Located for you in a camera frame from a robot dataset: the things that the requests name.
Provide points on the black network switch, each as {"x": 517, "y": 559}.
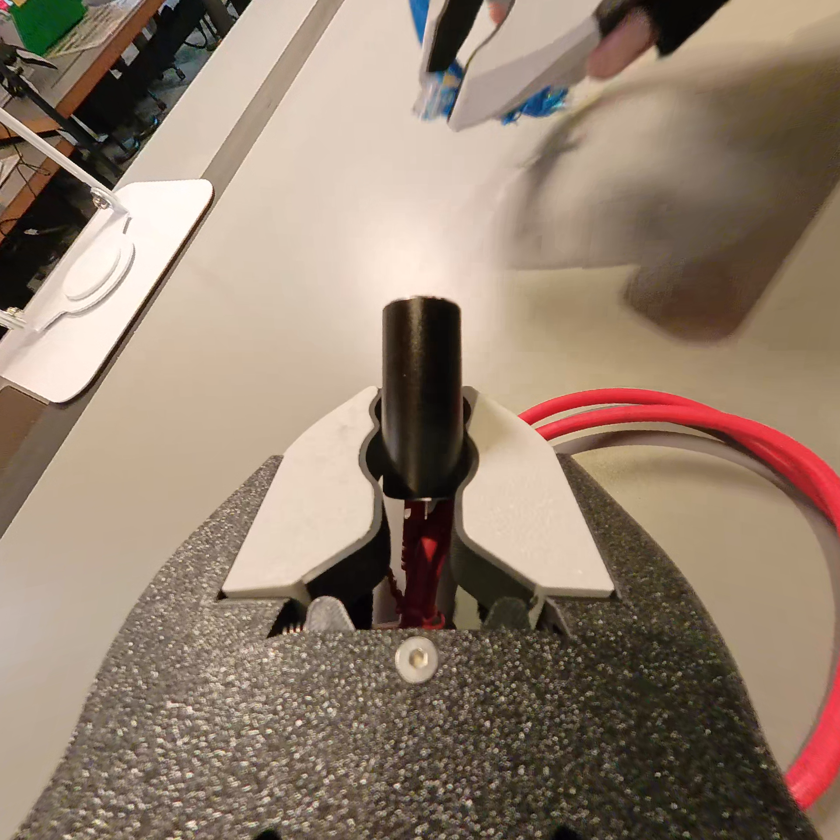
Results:
{"x": 420, "y": 394}

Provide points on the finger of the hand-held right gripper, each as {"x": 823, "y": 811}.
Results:
{"x": 518, "y": 72}
{"x": 446, "y": 33}

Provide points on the person's right hand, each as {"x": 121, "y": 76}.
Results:
{"x": 623, "y": 46}

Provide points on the green plastic bin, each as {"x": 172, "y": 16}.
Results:
{"x": 39, "y": 26}

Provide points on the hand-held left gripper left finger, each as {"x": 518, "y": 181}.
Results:
{"x": 308, "y": 518}

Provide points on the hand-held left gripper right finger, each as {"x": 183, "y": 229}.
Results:
{"x": 525, "y": 518}

